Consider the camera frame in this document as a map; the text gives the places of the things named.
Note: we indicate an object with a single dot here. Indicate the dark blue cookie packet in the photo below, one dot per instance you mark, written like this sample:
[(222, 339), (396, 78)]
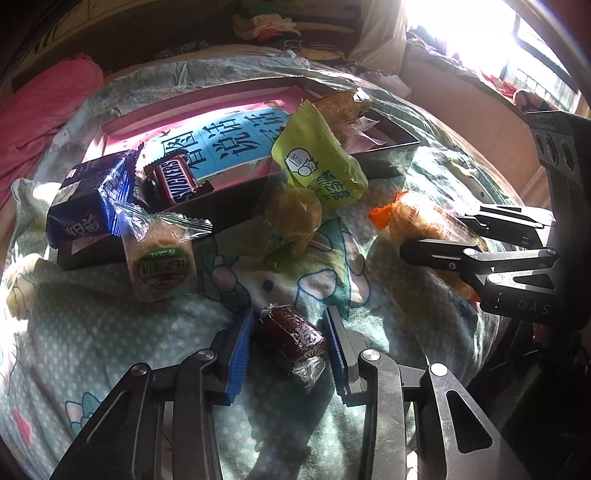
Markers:
[(87, 203)]

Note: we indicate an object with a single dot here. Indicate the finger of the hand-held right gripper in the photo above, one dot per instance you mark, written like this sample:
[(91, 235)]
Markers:
[(503, 221), (434, 254)]

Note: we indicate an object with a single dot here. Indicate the dark cardboard box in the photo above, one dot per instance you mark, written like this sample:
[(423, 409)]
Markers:
[(240, 198)]

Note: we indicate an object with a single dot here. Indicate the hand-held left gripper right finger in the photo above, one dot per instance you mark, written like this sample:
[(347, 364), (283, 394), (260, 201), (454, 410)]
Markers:
[(336, 360)]

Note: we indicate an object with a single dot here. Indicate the green milk snack packet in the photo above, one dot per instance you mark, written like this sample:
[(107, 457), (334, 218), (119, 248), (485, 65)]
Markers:
[(318, 166)]

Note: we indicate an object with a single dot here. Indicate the clear floss pastry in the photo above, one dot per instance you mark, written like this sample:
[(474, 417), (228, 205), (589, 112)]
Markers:
[(339, 108)]

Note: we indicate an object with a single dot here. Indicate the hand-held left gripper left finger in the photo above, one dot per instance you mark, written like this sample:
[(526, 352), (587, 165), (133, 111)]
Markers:
[(238, 364)]

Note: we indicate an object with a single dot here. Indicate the bright window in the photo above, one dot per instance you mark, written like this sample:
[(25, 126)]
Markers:
[(508, 41)]

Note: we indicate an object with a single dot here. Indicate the dark red roll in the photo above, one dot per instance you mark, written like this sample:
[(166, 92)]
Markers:
[(288, 339)]

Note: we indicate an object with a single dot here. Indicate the windowsill clothes heap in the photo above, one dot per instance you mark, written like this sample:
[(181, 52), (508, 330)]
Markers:
[(466, 69)]

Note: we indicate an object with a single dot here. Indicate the pink and blue book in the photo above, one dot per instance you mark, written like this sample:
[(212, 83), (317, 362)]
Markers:
[(231, 138)]

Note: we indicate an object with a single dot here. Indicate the yellow round pastry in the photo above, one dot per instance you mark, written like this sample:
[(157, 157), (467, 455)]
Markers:
[(293, 214)]

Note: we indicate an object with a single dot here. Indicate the white crumpled cloth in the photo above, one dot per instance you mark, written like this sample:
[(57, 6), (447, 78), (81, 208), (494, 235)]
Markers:
[(392, 84)]

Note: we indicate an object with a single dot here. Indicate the pink blanket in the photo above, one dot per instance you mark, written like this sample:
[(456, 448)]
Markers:
[(37, 120)]

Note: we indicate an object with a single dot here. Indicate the dark grey headboard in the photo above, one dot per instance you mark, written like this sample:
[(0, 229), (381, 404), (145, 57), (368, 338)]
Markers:
[(152, 46)]

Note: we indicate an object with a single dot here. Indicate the pile of folded clothes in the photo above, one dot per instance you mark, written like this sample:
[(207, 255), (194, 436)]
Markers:
[(286, 23)]

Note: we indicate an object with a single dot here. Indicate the orange bread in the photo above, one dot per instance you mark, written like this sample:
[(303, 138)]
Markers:
[(425, 221)]

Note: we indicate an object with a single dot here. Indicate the brown chocolate bar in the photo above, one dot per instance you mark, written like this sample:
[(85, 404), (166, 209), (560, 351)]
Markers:
[(178, 180)]

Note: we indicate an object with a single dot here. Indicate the beige curtain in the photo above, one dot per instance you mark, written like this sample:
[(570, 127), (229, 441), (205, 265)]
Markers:
[(378, 37)]

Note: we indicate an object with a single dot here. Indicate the cartoon printed quilt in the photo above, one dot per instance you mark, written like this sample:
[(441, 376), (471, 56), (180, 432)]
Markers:
[(92, 346)]

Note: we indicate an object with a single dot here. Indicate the round pastry with green label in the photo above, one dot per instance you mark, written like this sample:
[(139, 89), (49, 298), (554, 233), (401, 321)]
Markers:
[(159, 261)]

